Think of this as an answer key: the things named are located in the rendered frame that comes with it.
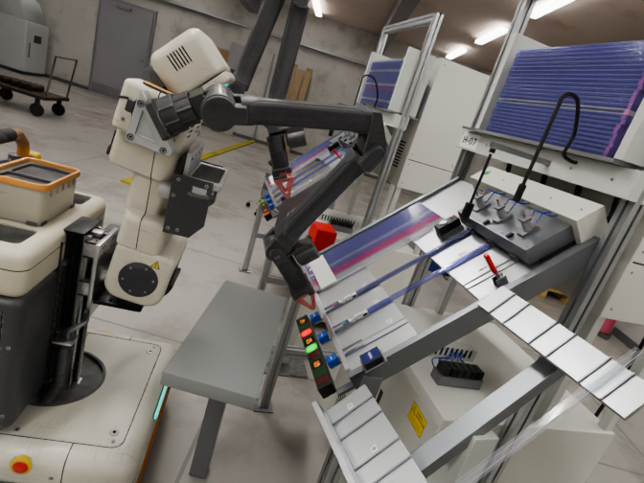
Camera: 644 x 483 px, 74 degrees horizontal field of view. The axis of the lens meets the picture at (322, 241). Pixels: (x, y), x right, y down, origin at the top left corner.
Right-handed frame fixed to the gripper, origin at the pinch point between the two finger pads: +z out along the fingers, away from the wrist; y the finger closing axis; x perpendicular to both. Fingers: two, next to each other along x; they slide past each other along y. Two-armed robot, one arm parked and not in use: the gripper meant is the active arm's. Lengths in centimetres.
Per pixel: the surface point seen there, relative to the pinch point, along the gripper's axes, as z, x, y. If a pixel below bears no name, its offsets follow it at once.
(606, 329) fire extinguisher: 297, -219, 186
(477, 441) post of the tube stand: 5, -19, -61
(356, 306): 4.1, -11.8, -5.0
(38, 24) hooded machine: -350, 296, 1059
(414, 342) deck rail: 3.8, -19.8, -31.9
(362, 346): 4.0, -8.1, -23.2
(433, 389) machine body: 34.7, -20.1, -18.5
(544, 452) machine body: 67, -41, -31
